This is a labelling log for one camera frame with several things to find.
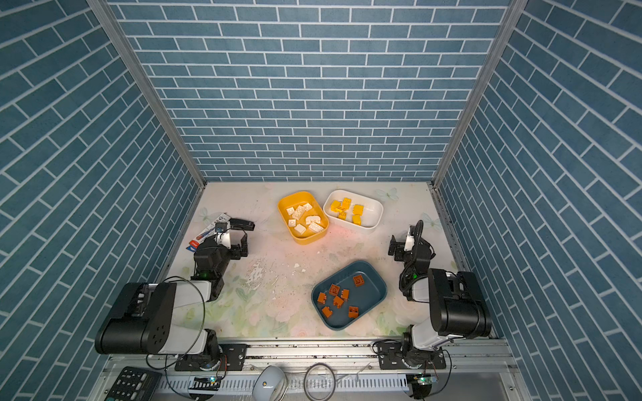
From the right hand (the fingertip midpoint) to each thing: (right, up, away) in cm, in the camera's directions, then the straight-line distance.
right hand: (407, 234), depth 92 cm
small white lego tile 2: (-39, +10, +19) cm, 45 cm away
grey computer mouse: (-44, -35, -30) cm, 63 cm away
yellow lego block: (-17, +5, +12) cm, 22 cm away
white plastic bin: (-10, +8, +16) cm, 20 cm away
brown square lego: (-21, -24, -12) cm, 34 cm away
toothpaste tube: (-84, -5, +6) cm, 84 cm away
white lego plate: (-43, +7, +15) cm, 46 cm away
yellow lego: (-22, +12, +18) cm, 31 cm away
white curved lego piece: (-36, +5, +13) cm, 39 cm away
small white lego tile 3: (-45, +4, +13) cm, 47 cm away
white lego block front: (-41, +1, +10) cm, 43 cm away
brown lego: (-30, -24, -12) cm, 40 cm away
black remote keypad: (-82, -38, -25) cm, 94 cm away
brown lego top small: (-18, -16, -4) cm, 25 cm away
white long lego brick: (-35, +1, +10) cm, 36 cm away
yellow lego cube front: (-16, +9, +18) cm, 26 cm away
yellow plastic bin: (-41, +6, +14) cm, 44 cm away
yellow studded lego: (-24, +6, +15) cm, 29 cm away
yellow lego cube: (-27, +10, +16) cm, 33 cm away
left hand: (-64, +1, -1) cm, 65 cm away
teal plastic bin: (-23, -19, -8) cm, 31 cm away
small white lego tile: (-47, +9, +16) cm, 50 cm away
